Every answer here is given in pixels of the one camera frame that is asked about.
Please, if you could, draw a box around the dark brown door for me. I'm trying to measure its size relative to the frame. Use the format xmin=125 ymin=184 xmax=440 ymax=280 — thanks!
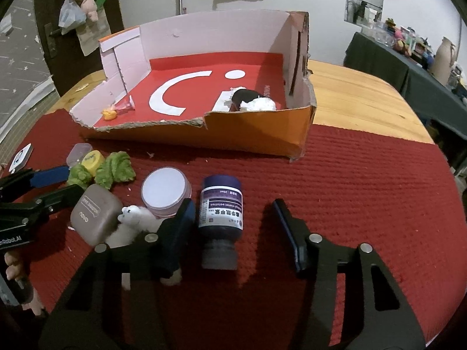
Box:
xmin=34 ymin=0 xmax=125 ymax=97

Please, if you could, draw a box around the door handle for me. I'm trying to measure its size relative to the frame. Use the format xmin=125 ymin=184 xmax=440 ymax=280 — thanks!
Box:
xmin=44 ymin=23 xmax=61 ymax=59

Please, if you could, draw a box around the small green plush piece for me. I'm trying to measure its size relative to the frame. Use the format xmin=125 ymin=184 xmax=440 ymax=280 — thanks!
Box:
xmin=67 ymin=163 xmax=93 ymax=189

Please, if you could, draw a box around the white tag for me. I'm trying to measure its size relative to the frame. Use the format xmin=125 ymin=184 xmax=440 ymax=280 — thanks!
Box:
xmin=9 ymin=145 xmax=34 ymax=173

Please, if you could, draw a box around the small clear plastic box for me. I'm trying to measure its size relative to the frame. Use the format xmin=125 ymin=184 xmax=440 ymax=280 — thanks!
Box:
xmin=66 ymin=143 xmax=93 ymax=166

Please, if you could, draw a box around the grey earbuds case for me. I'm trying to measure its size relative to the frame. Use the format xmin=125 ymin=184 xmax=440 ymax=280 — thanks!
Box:
xmin=70 ymin=184 xmax=125 ymax=246

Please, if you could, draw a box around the dark green tablecloth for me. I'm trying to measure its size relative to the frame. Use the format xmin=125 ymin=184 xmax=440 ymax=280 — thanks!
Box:
xmin=344 ymin=32 xmax=467 ymax=176

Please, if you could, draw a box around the small doll figure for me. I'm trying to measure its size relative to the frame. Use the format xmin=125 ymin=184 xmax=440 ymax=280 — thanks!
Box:
xmin=101 ymin=95 xmax=135 ymax=120

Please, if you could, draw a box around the person's left hand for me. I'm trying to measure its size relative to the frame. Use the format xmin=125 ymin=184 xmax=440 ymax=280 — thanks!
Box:
xmin=4 ymin=251 xmax=48 ymax=316

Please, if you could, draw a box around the yellow round cap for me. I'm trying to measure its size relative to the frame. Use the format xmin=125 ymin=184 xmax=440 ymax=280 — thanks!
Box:
xmin=81 ymin=150 xmax=105 ymax=176

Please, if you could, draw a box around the green plush lettuce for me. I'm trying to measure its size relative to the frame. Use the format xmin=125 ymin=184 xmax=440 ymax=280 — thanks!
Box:
xmin=94 ymin=151 xmax=137 ymax=190

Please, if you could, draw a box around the beige vase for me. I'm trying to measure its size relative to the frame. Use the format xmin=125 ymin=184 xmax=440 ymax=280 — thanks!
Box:
xmin=428 ymin=37 xmax=456 ymax=85

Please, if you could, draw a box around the dark purple medicine bottle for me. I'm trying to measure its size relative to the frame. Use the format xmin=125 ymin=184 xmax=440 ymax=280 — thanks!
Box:
xmin=198 ymin=175 xmax=243 ymax=270

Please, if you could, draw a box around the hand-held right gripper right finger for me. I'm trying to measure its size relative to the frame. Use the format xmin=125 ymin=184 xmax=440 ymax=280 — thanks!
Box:
xmin=273 ymin=199 xmax=427 ymax=350

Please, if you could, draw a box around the clear plastic bag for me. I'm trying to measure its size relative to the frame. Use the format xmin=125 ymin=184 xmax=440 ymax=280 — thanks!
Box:
xmin=58 ymin=0 xmax=88 ymax=36

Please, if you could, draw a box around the red mat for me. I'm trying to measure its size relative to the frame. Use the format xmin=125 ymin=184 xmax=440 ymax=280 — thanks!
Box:
xmin=0 ymin=111 xmax=462 ymax=350

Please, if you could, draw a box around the black roll with white paper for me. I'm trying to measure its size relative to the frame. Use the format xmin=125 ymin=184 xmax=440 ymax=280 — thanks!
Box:
xmin=212 ymin=87 xmax=278 ymax=113

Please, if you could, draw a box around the wall mirror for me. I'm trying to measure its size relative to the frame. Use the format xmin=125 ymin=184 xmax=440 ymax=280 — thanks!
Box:
xmin=345 ymin=0 xmax=384 ymax=26

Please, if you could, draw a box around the clutter of small table things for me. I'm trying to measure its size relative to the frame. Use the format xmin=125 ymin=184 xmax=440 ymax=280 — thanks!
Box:
xmin=359 ymin=16 xmax=438 ymax=67

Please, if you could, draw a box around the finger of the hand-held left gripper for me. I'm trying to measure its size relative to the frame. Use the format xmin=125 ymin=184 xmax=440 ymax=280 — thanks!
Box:
xmin=0 ymin=166 xmax=72 ymax=195
xmin=0 ymin=184 xmax=85 ymax=228

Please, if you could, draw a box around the pink jar with white lid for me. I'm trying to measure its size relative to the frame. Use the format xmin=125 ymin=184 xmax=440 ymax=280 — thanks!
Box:
xmin=141 ymin=167 xmax=192 ymax=219

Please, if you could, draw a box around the white plush toy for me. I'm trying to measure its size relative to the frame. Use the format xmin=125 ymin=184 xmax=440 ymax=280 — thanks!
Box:
xmin=106 ymin=205 xmax=183 ymax=287

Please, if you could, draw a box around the orange cardboard box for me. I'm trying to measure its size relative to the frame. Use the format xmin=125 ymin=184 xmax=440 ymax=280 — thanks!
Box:
xmin=69 ymin=10 xmax=317 ymax=163

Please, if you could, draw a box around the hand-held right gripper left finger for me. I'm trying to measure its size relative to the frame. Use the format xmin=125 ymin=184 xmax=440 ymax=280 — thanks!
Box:
xmin=38 ymin=197 xmax=198 ymax=350

